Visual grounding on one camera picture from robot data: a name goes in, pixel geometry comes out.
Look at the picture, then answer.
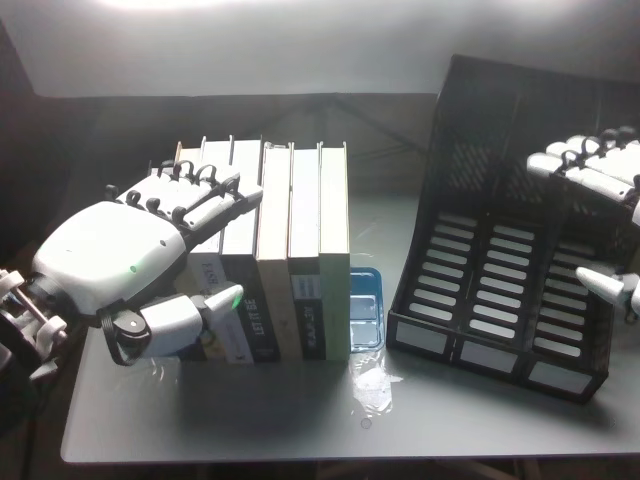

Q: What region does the clear plastic wrap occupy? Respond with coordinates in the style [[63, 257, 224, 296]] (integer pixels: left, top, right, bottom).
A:
[[349, 357, 404, 416]]

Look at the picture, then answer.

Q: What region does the white backdrop board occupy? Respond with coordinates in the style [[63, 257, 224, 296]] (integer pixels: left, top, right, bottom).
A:
[[0, 0, 640, 99]]

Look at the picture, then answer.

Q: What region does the black book thin white title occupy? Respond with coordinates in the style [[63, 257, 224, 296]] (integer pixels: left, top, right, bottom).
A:
[[218, 135, 282, 365]]

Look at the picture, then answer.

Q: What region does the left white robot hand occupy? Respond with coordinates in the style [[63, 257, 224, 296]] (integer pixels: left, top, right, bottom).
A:
[[30, 158, 265, 369]]

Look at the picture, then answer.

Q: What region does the black three-slot file rack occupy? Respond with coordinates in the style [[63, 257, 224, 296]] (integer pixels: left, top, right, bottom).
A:
[[385, 53, 640, 405]]

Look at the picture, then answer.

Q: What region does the pale green spine book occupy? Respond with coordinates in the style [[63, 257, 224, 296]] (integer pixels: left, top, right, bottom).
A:
[[317, 140, 352, 363]]

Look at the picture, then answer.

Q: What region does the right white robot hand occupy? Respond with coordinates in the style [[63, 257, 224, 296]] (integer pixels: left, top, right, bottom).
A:
[[525, 125, 640, 321]]

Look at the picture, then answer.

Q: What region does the white spine book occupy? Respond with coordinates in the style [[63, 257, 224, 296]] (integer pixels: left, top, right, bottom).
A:
[[188, 133, 255, 365]]

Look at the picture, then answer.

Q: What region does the cream paperback book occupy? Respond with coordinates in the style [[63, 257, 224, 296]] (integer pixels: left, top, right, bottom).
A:
[[255, 140, 305, 362]]

